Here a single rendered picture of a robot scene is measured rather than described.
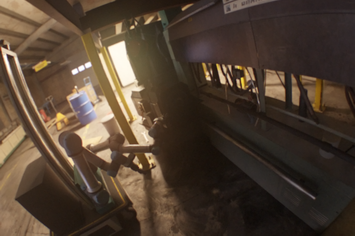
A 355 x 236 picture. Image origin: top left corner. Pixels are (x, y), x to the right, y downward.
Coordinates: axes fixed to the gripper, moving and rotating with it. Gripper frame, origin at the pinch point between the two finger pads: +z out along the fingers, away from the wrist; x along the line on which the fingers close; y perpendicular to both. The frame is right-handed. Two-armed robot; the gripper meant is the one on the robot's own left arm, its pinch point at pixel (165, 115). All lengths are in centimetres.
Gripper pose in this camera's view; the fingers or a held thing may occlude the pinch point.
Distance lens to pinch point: 157.9
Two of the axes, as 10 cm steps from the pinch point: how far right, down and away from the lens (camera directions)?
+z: 3.2, -4.6, 8.3
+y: -3.0, -8.8, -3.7
